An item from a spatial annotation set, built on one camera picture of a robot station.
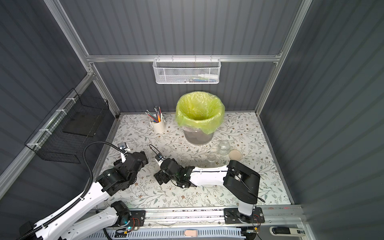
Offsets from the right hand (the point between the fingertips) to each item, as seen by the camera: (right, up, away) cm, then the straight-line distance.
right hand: (161, 168), depth 81 cm
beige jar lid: (+45, +4, +16) cm, 48 cm away
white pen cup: (-7, +23, +24) cm, 34 cm away
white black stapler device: (+59, -24, -14) cm, 66 cm away
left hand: (-12, +8, -6) cm, 15 cm away
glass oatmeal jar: (+29, +3, +13) cm, 32 cm away
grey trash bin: (+20, +16, +18) cm, 31 cm away
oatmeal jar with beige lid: (+38, +9, +18) cm, 43 cm away
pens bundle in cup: (-7, +30, +24) cm, 39 cm away
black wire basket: (-46, +18, -10) cm, 50 cm away
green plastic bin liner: (+22, +34, +17) cm, 44 cm away
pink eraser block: (+17, -25, -14) cm, 34 cm away
